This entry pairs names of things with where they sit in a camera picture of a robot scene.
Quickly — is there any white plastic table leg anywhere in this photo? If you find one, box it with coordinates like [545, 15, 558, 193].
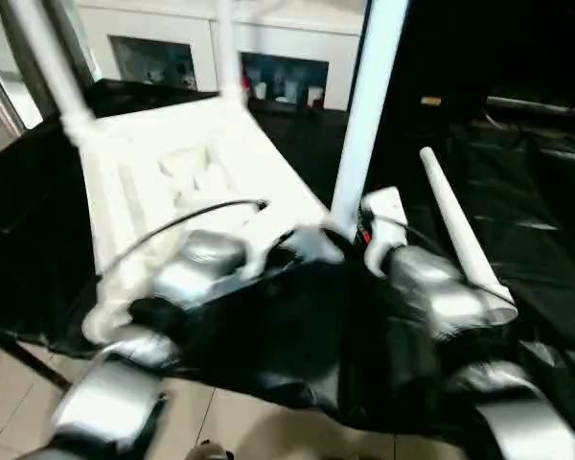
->
[418, 147, 518, 328]
[214, 0, 249, 110]
[329, 0, 412, 237]
[8, 0, 99, 141]

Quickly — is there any white plastic table top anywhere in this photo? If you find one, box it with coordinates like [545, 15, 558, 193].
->
[60, 94, 347, 344]

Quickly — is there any black mat cover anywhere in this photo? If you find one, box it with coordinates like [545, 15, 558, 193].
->
[0, 79, 575, 430]

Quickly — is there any black case with gold label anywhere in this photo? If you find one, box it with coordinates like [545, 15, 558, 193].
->
[387, 0, 493, 138]

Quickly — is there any dark robot foot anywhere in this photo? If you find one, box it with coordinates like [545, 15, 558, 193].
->
[188, 439, 235, 460]

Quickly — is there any grey metal rod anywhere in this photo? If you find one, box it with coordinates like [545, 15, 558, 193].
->
[486, 95, 575, 120]

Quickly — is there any white cabinet with glass doors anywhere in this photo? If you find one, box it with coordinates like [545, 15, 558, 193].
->
[74, 0, 368, 112]

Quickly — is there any black metal stand leg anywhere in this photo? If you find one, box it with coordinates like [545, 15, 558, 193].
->
[0, 334, 74, 390]

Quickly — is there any grey curtain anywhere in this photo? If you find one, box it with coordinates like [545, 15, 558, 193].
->
[7, 0, 100, 104]

